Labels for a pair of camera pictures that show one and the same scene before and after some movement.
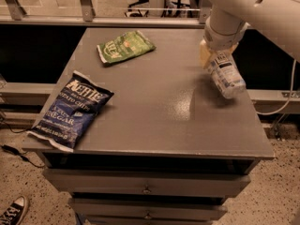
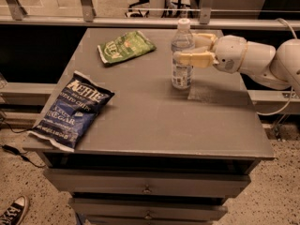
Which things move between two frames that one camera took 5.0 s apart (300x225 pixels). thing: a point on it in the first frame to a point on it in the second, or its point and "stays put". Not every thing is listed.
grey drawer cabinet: (165, 147) stays put
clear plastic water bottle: (227, 75) to (182, 40)
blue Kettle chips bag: (70, 112) stays put
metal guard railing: (12, 13) stays put
